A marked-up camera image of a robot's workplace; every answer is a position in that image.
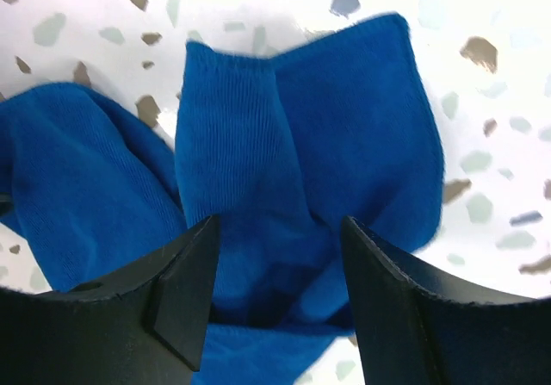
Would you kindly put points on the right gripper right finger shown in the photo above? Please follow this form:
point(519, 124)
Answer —
point(419, 325)

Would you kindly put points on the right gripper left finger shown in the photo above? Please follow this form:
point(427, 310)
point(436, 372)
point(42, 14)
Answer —
point(142, 324)

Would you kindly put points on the blue towel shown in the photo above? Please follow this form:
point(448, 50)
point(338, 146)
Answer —
point(281, 149)

